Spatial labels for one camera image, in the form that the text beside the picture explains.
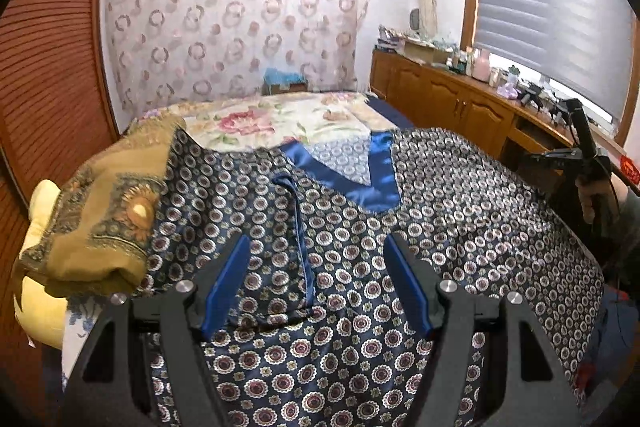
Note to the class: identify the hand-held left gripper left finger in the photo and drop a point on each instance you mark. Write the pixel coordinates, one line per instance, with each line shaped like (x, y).
(227, 287)

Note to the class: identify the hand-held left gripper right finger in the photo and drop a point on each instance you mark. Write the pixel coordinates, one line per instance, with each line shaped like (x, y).
(407, 287)

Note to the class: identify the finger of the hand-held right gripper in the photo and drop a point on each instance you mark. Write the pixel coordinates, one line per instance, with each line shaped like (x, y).
(550, 157)

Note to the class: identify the navy medallion print garment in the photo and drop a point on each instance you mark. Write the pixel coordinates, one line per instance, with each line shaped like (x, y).
(350, 257)

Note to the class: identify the person's right hand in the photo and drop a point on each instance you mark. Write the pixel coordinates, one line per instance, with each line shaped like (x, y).
(585, 197)

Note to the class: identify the black tool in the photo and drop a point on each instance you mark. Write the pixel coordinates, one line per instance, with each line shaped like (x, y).
(534, 97)

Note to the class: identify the purple small object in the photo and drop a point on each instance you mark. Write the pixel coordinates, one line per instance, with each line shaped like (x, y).
(510, 91)

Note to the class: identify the pink bottle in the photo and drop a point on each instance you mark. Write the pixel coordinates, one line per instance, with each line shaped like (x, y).
(482, 66)

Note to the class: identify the wooden cabinet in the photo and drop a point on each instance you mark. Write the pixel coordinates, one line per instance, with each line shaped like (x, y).
(450, 97)

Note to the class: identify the grey window blind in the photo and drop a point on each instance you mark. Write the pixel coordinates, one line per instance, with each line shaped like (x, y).
(550, 7)

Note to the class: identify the mustard patterned folded cloth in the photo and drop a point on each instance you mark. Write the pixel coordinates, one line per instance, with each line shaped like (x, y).
(100, 207)

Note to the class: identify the navy bed sheet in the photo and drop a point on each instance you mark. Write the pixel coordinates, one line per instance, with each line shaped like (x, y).
(395, 114)

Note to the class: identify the cardboard box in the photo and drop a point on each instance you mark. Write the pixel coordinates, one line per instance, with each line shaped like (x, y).
(425, 52)

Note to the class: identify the cream pink-flower bed sheet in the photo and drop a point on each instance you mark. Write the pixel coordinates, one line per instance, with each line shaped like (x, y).
(260, 122)

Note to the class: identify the yellow pillow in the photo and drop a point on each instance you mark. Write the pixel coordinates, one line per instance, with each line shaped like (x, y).
(37, 307)

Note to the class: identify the stack of papers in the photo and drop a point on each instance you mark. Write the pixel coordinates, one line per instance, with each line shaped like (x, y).
(390, 39)

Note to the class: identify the teal fluffy cloth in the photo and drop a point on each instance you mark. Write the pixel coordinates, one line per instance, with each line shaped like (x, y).
(285, 79)

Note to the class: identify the wooden louvred wardrobe door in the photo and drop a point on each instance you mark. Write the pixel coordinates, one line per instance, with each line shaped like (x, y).
(50, 57)

